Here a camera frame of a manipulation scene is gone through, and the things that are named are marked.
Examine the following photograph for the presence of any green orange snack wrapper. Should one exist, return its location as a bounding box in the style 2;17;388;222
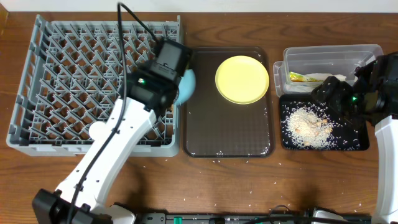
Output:
289;72;323;82

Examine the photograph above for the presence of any yellow plate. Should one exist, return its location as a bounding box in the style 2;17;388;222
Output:
215;55;270;105

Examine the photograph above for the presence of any light blue bowl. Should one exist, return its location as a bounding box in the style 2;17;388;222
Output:
175;69;196;105

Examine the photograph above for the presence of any white cup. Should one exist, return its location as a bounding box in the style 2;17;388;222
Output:
89;121;108;141

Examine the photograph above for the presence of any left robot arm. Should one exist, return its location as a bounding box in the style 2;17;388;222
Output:
32;39;193;223

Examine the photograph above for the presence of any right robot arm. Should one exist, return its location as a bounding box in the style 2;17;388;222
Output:
311;52;397;223

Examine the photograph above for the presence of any grey plastic dishwasher rack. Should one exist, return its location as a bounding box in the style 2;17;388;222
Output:
6;16;183;156

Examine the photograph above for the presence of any black rectangular tray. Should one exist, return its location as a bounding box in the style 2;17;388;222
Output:
279;94;369;151

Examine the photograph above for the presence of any pile of rice scraps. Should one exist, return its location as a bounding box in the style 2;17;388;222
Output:
284;107;334;149

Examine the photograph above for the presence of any clear plastic bin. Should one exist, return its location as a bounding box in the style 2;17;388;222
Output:
273;44;384;96

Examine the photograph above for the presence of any dark brown serving tray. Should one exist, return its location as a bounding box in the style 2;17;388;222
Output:
183;47;275;158

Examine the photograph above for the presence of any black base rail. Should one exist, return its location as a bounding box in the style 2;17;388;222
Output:
135;205;371;224

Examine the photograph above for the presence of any left black cable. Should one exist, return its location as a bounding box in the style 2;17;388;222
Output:
67;2;159;224

